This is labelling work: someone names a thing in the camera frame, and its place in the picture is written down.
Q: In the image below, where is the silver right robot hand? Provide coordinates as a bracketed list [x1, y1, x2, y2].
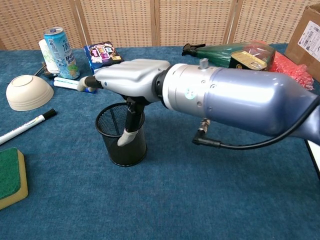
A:
[77, 59, 173, 147]

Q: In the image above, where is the black round cup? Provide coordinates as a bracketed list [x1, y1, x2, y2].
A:
[95, 102, 148, 167]

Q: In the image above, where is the white marker with black cap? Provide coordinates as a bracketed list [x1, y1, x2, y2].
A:
[0, 108, 58, 146]

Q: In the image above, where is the white blue tube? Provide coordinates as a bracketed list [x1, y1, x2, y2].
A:
[53, 79, 98, 94]

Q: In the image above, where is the white marker with red cap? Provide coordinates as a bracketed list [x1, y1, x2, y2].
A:
[54, 76, 85, 88]

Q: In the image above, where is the dark blue snack package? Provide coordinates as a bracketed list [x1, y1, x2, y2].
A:
[83, 40, 125, 75]

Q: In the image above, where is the wicker folding screen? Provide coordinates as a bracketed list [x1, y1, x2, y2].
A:
[0, 0, 320, 51]

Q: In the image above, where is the light blue drink can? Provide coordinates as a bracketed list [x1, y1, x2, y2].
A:
[43, 26, 81, 81]

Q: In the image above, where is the white paper cup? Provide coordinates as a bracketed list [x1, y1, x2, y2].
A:
[38, 39, 61, 75]

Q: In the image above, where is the green spray bottle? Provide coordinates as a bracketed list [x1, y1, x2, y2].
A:
[181, 42, 276, 72]

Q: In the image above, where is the metal spoon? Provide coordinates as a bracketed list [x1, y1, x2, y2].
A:
[33, 65, 48, 77]

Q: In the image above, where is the beige upturned bowl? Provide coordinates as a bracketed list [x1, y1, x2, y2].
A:
[5, 74, 55, 112]

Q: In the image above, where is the black tin with gold lid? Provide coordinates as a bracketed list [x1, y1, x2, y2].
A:
[229, 50, 267, 72]

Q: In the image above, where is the blue felt table cover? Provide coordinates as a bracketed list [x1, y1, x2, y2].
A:
[0, 42, 320, 240]

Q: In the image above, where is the green and yellow sponge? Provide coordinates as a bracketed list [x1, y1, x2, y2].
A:
[0, 146, 29, 211]

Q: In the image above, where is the red bubble wrap roll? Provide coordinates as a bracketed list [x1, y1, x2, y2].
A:
[249, 40, 315, 91]

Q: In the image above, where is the brown cardboard box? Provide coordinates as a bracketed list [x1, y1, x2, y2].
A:
[284, 3, 320, 84]

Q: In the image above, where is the white board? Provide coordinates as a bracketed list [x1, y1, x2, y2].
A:
[304, 138, 320, 181]

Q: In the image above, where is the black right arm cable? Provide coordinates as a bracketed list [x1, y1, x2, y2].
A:
[191, 99, 320, 151]

